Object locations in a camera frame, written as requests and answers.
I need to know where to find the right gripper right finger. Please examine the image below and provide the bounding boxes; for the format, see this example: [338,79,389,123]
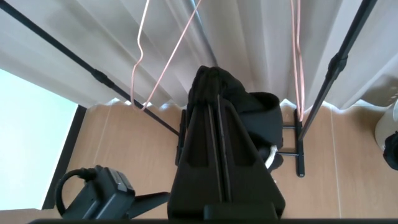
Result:
[213,95,286,218]

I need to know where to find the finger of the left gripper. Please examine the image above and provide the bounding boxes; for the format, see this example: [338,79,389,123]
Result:
[126,192,171,219]

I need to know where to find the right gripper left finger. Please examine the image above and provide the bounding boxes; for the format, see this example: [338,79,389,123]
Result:
[167,99,227,218]

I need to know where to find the black shorts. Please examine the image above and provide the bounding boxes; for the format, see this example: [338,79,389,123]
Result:
[186,65,285,175]

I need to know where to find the pink clothes hanger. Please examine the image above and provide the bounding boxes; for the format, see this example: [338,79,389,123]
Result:
[130,0,203,111]
[290,0,305,122]

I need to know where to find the black clothes rack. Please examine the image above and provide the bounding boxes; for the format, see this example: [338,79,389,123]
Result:
[0,0,379,179]

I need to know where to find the white laundry basket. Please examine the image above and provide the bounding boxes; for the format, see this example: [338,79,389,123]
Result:
[374,99,398,153]

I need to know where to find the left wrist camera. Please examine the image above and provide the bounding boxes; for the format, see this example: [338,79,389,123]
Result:
[62,165,136,220]

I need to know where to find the black cable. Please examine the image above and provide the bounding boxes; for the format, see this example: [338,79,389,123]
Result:
[55,167,97,217]

